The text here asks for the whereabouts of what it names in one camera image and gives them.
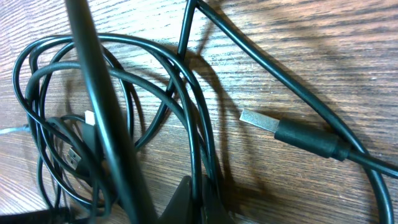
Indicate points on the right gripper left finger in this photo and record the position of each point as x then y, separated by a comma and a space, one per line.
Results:
180, 208

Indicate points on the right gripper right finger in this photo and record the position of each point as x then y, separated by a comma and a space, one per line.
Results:
213, 209

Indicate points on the black USB cable thin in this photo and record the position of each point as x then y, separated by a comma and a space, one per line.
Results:
85, 157

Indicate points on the black USB cable long tail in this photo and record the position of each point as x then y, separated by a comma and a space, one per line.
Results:
341, 145

